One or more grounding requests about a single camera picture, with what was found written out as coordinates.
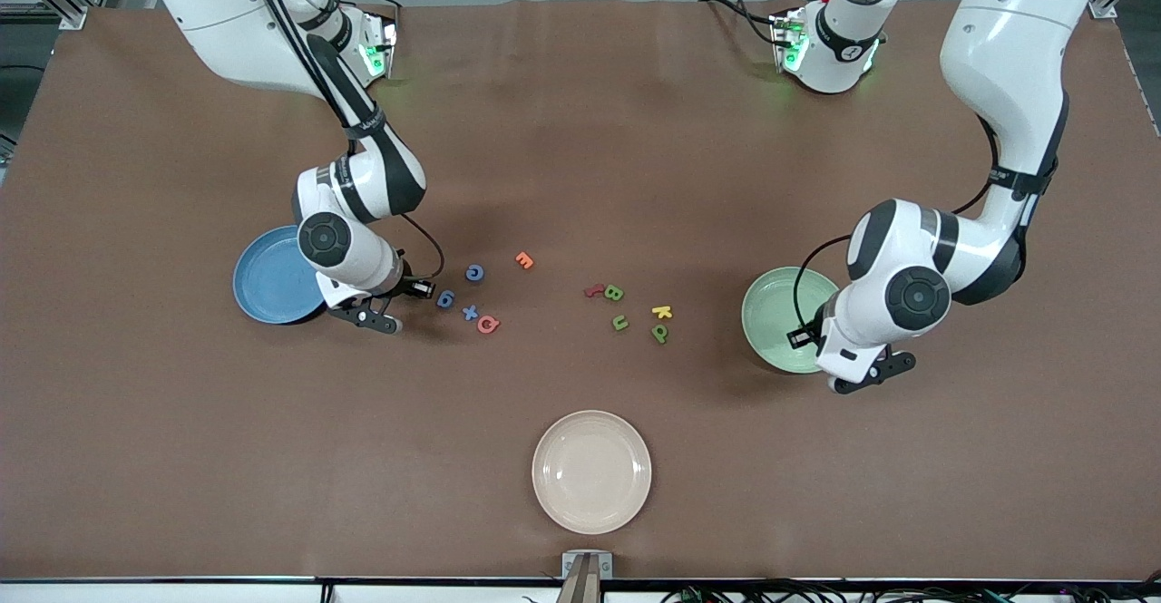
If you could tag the light green plate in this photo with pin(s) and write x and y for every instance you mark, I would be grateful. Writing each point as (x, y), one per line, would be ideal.
(771, 313)

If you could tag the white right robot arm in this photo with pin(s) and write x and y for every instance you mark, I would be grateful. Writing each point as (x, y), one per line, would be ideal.
(227, 23)

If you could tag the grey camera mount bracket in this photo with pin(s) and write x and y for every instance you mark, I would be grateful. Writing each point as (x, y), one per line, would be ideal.
(588, 576)

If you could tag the blue foam letter g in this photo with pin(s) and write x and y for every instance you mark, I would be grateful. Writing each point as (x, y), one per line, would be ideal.
(440, 297)

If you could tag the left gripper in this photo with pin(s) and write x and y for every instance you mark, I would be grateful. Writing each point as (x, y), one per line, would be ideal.
(810, 331)

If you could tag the brown table cover sheet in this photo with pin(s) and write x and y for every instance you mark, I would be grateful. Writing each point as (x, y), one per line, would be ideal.
(580, 177)

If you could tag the red foam letter Q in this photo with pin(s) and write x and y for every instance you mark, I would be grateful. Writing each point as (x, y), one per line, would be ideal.
(481, 325)

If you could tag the blue foam letter C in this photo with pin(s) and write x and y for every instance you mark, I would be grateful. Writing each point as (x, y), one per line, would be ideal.
(468, 274)

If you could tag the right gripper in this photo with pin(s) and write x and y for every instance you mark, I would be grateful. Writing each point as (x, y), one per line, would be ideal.
(405, 284)

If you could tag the green foam letter U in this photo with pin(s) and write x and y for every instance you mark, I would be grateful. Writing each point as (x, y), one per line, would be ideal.
(617, 325)

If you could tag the white table frame edge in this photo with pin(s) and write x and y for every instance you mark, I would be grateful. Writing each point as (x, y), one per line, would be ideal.
(181, 594)

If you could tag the dark red foam letter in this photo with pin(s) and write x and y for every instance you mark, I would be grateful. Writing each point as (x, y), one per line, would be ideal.
(594, 292)

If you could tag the green foam letter B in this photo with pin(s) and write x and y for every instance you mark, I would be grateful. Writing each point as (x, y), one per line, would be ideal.
(614, 293)

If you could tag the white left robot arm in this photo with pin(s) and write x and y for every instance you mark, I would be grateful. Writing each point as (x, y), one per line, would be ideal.
(1007, 41)

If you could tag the orange foam letter E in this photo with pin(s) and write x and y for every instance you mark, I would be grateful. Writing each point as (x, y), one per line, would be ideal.
(524, 261)

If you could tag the blue plate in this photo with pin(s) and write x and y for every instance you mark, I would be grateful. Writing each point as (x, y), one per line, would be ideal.
(268, 281)

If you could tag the beige plate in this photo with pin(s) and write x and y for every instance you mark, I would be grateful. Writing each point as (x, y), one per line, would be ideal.
(591, 471)

